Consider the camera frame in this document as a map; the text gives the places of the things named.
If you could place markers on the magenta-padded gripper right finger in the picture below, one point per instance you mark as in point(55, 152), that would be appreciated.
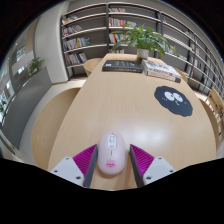
point(156, 168)

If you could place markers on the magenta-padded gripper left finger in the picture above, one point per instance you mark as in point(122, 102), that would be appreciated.
point(68, 170)

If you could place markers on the pale pink computer mouse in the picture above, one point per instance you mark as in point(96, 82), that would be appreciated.
point(111, 155)

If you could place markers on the dark cartoon-eyed mouse pad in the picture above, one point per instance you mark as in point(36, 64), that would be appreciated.
point(173, 107)

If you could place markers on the book with pale red-lettered spine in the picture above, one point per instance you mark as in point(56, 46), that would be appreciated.
point(166, 78)

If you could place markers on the wooden slatted chair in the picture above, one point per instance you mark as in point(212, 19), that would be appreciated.
point(216, 100)

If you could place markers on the white-covered thick book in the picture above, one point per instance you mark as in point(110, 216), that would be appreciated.
point(160, 68)

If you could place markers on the black hardcover book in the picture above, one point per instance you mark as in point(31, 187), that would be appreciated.
point(121, 66)

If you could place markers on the small green background plant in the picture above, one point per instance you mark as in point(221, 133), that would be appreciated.
point(36, 65)

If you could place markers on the green plant in white pot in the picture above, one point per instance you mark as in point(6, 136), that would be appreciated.
point(143, 39)

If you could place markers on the grey shelf unit with books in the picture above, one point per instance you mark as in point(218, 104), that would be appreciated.
point(86, 31)

